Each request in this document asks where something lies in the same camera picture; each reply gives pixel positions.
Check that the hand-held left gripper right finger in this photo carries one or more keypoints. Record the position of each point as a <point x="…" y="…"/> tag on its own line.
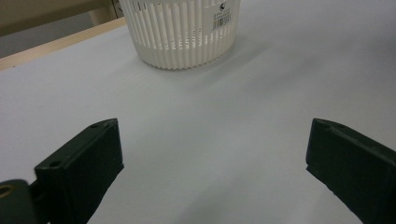
<point x="355" y="165"/>

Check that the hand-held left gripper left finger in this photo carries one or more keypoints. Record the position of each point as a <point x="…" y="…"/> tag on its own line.
<point x="81" y="168"/>

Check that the white plastic basket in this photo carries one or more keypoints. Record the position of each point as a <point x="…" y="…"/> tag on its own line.
<point x="177" y="34"/>

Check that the wooden table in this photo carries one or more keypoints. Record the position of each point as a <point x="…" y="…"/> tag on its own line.
<point x="56" y="46"/>

